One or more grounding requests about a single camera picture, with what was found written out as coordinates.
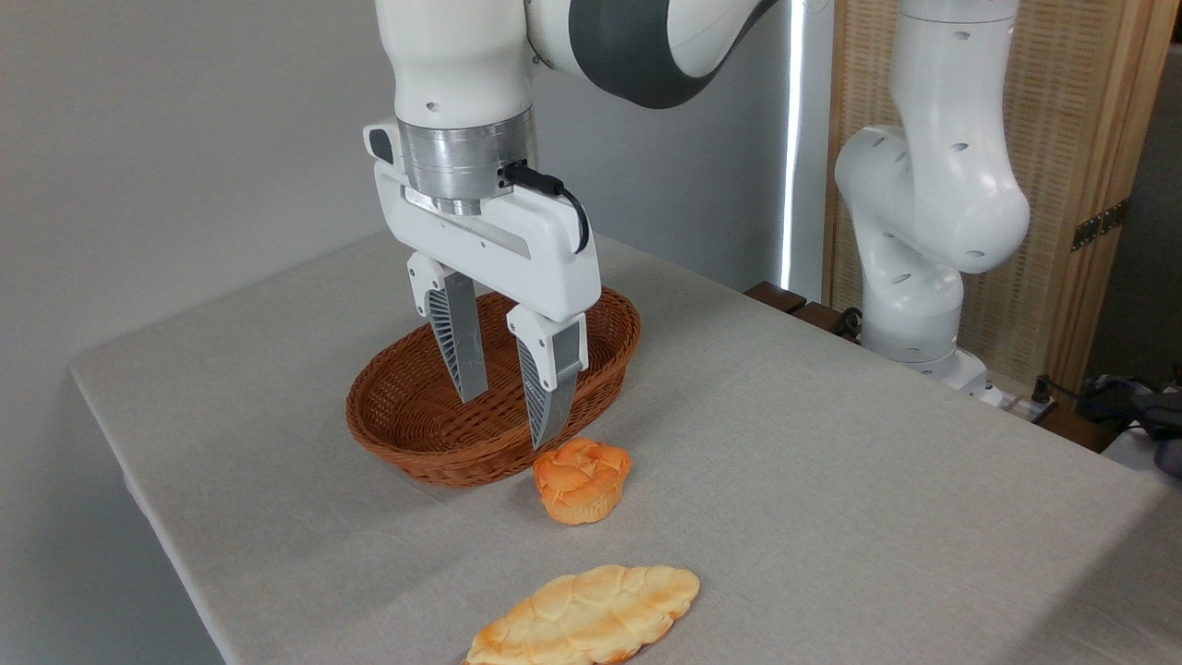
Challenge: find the wooden rattan folding screen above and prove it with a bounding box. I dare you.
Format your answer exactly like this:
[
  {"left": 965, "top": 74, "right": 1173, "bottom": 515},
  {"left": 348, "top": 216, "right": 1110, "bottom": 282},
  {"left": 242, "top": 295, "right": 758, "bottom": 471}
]
[{"left": 822, "top": 0, "right": 1182, "bottom": 393}]

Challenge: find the brass screen hinge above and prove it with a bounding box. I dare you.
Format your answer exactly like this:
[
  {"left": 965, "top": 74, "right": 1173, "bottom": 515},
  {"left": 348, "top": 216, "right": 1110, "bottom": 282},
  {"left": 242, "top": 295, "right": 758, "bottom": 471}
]
[{"left": 1071, "top": 199, "right": 1129, "bottom": 252}]

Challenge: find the long braided bread loaf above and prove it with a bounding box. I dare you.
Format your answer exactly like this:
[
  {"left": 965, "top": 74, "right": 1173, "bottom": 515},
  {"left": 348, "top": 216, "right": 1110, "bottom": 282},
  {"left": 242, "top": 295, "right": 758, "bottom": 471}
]
[{"left": 464, "top": 564, "right": 701, "bottom": 665}]

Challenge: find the brown wicker oval basket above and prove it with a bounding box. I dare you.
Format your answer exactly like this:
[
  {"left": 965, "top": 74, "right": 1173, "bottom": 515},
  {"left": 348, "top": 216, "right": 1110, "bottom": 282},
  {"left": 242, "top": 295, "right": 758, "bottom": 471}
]
[{"left": 346, "top": 286, "right": 641, "bottom": 488}]

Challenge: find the dark wooden block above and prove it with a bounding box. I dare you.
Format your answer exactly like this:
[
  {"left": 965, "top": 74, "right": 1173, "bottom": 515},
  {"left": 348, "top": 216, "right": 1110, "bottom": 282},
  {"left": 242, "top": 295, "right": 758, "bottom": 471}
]
[
  {"left": 794, "top": 301, "right": 862, "bottom": 341},
  {"left": 743, "top": 281, "right": 809, "bottom": 315}
]

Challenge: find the beige linen tablecloth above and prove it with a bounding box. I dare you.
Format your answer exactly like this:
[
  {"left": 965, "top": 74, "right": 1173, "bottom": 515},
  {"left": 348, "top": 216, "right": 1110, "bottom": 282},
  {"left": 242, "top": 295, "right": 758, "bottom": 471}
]
[{"left": 69, "top": 229, "right": 1169, "bottom": 665}]

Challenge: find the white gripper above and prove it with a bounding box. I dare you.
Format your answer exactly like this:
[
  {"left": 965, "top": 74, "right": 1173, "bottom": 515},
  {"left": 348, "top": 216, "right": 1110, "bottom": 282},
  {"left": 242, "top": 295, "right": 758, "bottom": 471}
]
[{"left": 363, "top": 120, "right": 602, "bottom": 451}]

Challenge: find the dark bag with cables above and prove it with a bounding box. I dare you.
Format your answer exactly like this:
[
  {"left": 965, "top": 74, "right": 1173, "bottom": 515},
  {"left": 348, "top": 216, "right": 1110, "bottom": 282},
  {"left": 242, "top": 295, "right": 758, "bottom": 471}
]
[{"left": 1076, "top": 368, "right": 1182, "bottom": 478}]

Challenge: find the white power strip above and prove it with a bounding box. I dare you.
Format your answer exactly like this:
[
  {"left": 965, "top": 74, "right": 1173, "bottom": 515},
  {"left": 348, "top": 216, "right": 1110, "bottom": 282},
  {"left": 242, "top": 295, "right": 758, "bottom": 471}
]
[{"left": 977, "top": 383, "right": 1059, "bottom": 426}]

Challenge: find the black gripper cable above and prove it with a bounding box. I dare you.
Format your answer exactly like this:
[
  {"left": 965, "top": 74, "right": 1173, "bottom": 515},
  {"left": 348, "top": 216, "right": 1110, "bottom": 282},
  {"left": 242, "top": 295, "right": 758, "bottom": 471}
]
[{"left": 503, "top": 162, "right": 591, "bottom": 256}]

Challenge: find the round orange bread bun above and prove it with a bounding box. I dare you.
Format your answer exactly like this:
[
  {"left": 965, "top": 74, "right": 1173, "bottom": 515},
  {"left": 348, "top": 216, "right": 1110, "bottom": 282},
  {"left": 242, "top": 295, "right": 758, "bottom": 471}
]
[{"left": 533, "top": 438, "right": 633, "bottom": 526}]

